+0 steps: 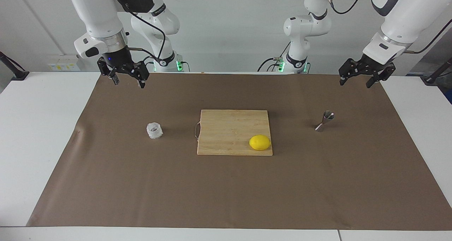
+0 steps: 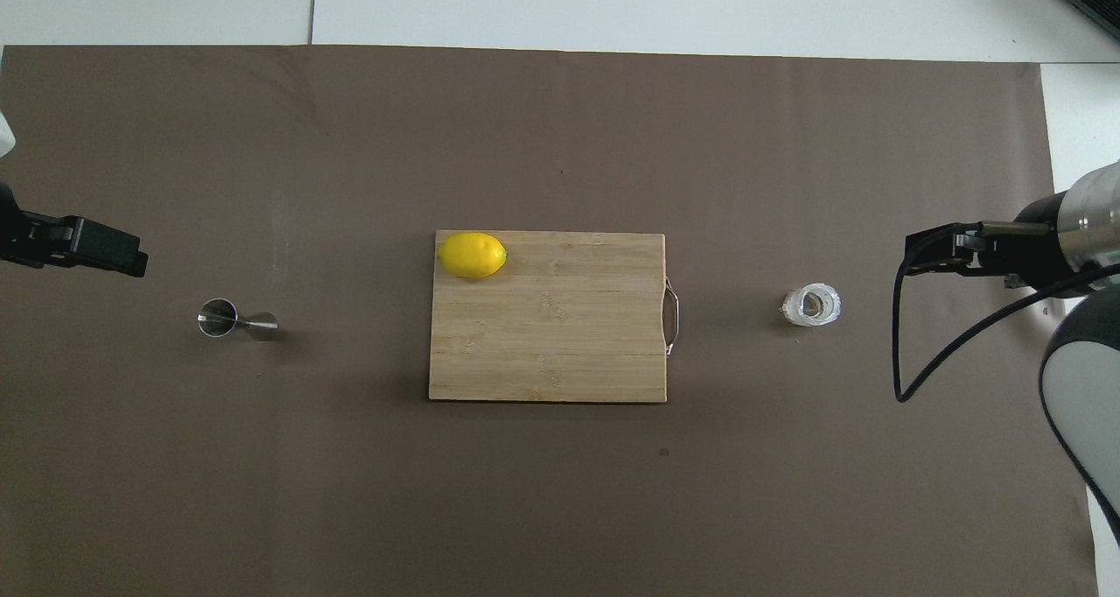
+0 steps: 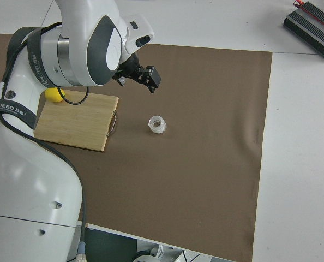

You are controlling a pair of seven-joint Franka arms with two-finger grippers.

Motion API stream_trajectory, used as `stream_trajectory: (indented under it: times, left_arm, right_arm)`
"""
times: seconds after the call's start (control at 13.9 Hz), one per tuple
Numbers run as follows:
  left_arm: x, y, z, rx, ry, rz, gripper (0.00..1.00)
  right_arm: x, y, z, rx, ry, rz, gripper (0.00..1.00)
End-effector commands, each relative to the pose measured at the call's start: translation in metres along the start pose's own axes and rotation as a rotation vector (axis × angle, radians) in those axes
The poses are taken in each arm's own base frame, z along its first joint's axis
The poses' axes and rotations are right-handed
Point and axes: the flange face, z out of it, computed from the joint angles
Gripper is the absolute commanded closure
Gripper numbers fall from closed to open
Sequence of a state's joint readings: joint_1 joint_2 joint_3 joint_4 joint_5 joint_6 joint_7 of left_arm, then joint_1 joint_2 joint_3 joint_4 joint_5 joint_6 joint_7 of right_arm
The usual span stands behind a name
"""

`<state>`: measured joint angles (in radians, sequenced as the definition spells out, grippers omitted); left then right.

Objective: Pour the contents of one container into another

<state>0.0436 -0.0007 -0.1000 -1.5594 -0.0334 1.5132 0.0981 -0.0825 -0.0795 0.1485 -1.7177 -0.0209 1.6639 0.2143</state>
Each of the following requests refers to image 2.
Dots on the yellow lemon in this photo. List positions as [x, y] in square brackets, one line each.
[472, 256]

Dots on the steel double jigger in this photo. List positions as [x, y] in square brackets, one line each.
[219, 318]

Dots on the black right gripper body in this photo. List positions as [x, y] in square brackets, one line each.
[1037, 251]

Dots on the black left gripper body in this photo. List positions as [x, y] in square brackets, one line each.
[9, 229]

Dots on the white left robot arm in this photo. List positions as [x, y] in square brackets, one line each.
[4, 137]

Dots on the brown paper table mat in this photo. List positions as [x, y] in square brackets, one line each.
[262, 492]

